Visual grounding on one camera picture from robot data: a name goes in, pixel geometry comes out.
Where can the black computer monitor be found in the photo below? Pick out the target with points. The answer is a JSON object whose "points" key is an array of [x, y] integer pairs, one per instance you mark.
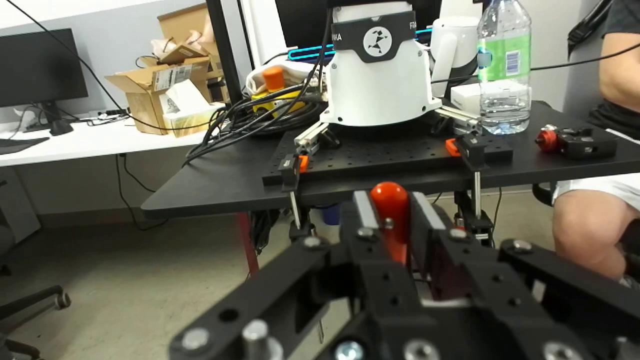
{"points": [[40, 69]]}

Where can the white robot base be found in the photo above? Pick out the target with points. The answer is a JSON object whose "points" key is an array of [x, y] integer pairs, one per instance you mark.
{"points": [[378, 73]]}

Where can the cardboard box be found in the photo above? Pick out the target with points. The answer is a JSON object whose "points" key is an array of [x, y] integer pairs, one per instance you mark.
{"points": [[171, 92]]}

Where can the black workbench table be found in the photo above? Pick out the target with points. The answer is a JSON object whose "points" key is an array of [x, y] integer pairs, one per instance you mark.
{"points": [[595, 205]]}

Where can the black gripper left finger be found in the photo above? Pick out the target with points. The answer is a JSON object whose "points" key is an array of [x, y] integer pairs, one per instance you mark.
{"points": [[386, 325]]}

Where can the black office chair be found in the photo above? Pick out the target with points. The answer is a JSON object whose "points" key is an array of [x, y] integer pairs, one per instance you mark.
{"points": [[55, 294]]}

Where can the clear water bottle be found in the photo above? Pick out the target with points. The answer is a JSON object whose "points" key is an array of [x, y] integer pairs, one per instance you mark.
{"points": [[504, 61]]}

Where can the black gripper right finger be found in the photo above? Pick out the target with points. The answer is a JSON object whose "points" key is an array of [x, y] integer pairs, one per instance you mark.
{"points": [[461, 266]]}

